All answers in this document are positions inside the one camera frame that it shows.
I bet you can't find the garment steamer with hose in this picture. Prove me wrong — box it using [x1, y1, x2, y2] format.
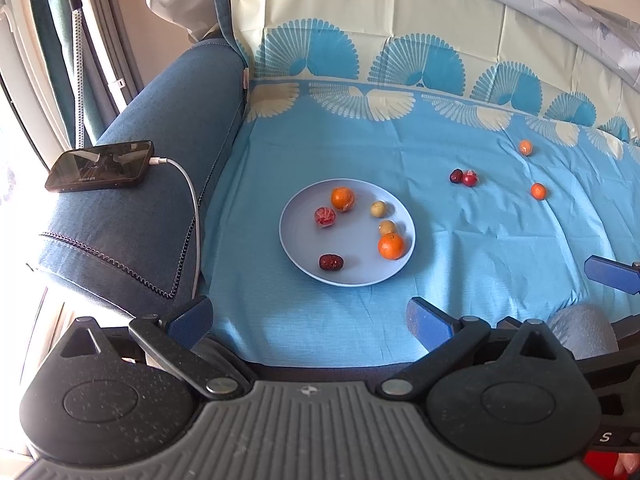
[70, 0, 87, 150]

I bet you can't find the plastic-wrapped orange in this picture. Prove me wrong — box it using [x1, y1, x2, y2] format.
[330, 186, 357, 212]

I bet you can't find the black smartphone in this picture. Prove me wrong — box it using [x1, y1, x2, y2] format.
[45, 140, 156, 194]

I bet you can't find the white charging cable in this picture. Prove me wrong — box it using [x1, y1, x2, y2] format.
[147, 156, 202, 301]

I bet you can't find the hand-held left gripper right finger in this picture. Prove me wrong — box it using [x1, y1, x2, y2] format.
[376, 297, 576, 403]

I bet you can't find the person's light blue trouser leg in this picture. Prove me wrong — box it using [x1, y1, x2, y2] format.
[549, 304, 619, 361]

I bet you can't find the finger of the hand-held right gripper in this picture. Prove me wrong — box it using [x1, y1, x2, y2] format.
[584, 255, 640, 297]

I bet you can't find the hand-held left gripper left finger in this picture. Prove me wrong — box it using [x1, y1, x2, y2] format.
[60, 296, 250, 402]

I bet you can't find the dark green curtain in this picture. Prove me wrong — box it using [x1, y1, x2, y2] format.
[27, 0, 133, 131]

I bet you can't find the white window frame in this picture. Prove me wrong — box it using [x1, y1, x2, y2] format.
[0, 0, 73, 153]

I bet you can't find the blue fan-print cloth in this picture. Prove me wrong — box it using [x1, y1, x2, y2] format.
[197, 0, 640, 366]

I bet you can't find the light blue round plate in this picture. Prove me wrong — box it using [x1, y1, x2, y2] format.
[278, 178, 417, 288]

